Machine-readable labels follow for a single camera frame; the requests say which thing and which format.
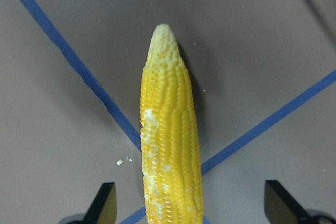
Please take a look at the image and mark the yellow corn cob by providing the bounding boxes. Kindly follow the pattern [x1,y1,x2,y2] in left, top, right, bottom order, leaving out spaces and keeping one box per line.
[140,24,204,223]

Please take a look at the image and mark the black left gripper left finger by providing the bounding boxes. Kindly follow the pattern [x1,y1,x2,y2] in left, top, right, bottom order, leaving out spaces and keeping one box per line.
[81,182,117,223]

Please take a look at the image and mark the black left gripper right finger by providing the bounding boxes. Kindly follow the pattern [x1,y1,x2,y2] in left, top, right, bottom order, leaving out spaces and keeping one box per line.
[264,180,319,224]

